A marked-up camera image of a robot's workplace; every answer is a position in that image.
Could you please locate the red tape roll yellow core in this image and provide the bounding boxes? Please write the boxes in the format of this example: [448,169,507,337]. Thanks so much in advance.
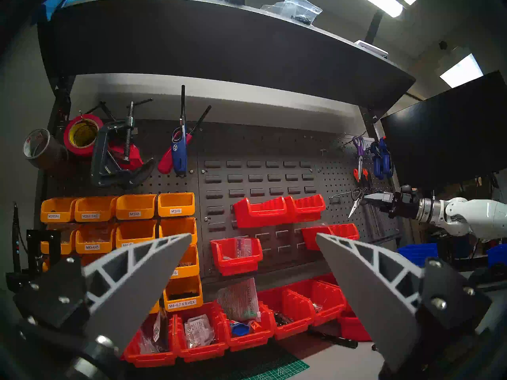
[63,114,104,157]

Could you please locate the small red loose bin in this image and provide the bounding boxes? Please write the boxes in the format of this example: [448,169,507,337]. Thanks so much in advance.
[337,304,373,342]

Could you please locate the black soldering iron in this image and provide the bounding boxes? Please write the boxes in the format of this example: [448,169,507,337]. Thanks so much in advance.
[12,203,21,273]

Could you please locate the black computer monitor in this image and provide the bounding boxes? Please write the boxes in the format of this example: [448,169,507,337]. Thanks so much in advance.
[380,70,507,190]

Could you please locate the long ceiling light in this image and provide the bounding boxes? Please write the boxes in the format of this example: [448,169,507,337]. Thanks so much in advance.
[347,0,404,18]

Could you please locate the dark overhead workbench shelf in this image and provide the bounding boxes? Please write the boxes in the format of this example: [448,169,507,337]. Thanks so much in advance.
[38,0,416,111]

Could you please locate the grey duct tape roll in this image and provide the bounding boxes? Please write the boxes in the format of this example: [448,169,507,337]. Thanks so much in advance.
[23,129,69,171]

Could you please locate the dark grey pegboard wall panel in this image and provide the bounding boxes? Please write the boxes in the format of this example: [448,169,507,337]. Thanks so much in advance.
[40,120,400,283]

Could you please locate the black metal spring clamp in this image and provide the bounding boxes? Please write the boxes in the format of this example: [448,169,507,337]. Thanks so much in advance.
[90,99,156,189]

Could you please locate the red plastic parts bin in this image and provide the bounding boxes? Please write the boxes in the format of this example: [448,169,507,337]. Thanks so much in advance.
[302,224,360,251]
[210,237,263,276]
[123,314,177,368]
[284,194,326,222]
[313,273,340,289]
[220,300,276,352]
[288,279,347,326]
[173,303,229,363]
[233,196,288,228]
[257,287,316,340]

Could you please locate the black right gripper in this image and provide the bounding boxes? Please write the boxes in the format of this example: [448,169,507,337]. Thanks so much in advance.
[362,185,420,219]

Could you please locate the green cutting mat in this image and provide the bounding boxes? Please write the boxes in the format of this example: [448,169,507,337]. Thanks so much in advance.
[238,351,309,380]

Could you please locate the black tool stand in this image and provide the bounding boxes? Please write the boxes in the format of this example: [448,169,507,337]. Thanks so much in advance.
[6,229,62,293]

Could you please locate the purple-handled scissors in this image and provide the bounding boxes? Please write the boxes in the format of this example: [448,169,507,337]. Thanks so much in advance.
[353,136,367,182]

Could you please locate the red long-nose lighter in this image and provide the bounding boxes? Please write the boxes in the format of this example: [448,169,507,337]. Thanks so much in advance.
[158,105,212,175]

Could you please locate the clear plastic bag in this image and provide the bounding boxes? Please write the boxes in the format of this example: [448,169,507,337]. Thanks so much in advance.
[217,277,261,322]

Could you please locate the small white box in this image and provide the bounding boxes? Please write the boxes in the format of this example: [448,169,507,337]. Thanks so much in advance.
[355,40,389,58]

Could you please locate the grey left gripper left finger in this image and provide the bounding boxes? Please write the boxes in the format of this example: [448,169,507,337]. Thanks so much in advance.
[14,234,193,356]

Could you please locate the orange-handled screwdriver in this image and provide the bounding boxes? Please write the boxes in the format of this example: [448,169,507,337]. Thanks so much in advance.
[362,169,383,237]
[353,169,375,237]

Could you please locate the square ceiling light panel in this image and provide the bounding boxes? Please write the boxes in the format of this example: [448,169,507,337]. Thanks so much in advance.
[440,54,484,88]

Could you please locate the blue-handled pliers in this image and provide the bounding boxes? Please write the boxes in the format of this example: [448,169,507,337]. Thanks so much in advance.
[370,138,393,181]

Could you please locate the black marker pen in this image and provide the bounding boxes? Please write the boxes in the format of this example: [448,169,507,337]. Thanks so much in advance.
[307,329,358,349]

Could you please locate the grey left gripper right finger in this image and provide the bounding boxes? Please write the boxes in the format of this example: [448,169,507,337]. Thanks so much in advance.
[316,233,492,372]

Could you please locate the blue long-nose lighter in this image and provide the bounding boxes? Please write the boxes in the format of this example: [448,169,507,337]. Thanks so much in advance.
[171,85,189,177]

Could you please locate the clear bag of screws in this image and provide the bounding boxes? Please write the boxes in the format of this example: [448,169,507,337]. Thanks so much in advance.
[261,0,323,25]

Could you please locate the red white plastic tool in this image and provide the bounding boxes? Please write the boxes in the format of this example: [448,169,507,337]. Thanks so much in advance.
[109,144,144,171]

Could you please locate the blue plastic bin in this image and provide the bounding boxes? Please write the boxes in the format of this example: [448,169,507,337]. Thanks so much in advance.
[397,243,438,267]
[487,244,507,267]

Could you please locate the blue cloth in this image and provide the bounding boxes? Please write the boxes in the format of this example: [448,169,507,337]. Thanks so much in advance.
[42,0,84,21]

